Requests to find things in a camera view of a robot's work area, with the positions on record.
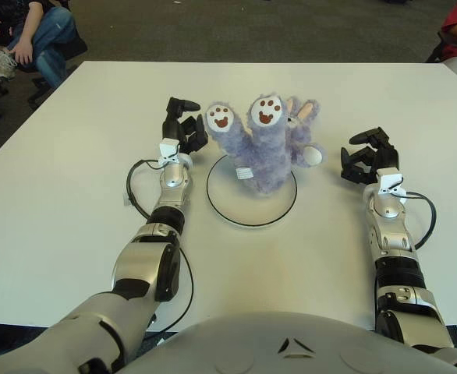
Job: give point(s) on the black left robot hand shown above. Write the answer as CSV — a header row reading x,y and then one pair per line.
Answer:
x,y
187,132

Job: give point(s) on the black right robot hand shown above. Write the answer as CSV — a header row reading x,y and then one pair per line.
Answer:
x,y
373,159

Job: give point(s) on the purple plush bunny doll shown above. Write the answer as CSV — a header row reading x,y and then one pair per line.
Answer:
x,y
267,156

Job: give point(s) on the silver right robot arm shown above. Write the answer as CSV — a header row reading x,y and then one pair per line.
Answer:
x,y
396,249

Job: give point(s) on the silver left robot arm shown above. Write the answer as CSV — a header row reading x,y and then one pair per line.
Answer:
x,y
142,257

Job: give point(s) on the white plate with dark rim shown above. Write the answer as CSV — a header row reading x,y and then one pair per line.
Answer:
x,y
252,206

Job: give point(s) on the black office chair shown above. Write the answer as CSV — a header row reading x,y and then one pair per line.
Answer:
x,y
78,46
437,48

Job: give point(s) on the person in blue jeans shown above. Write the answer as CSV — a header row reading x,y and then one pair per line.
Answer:
x,y
37,35

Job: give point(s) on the grey robot torso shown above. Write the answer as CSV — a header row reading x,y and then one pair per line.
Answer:
x,y
252,343

